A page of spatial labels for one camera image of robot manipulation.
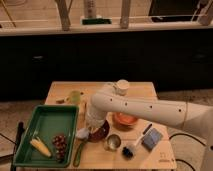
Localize bunch of red grapes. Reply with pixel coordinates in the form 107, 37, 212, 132
52, 134, 67, 162

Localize blue sponge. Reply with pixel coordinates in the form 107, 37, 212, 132
142, 128, 163, 151

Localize yellow corn cob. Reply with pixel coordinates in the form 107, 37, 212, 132
30, 137, 52, 157

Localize small brown food piece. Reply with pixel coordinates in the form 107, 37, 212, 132
56, 99, 65, 104

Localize black chair frame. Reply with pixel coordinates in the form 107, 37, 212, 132
0, 122, 25, 171

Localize small metal cup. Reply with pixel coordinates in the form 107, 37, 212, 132
105, 134, 121, 151

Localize green handled utensil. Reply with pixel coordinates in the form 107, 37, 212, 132
73, 140, 88, 167

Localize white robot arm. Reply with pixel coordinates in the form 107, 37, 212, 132
86, 83, 213, 171

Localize orange bowl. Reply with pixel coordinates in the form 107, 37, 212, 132
114, 113, 138, 126

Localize dish brush black bristles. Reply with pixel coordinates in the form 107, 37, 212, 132
121, 123, 153, 159

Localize green base white stand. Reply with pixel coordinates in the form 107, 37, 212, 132
82, 0, 111, 25

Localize white cup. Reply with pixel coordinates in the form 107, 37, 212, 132
116, 79, 130, 96

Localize grey blue towel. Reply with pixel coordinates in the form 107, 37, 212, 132
76, 128, 89, 139

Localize green plastic tray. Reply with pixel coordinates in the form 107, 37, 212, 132
13, 105, 78, 168

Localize black cable on floor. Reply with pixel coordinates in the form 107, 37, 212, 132
168, 132, 209, 171

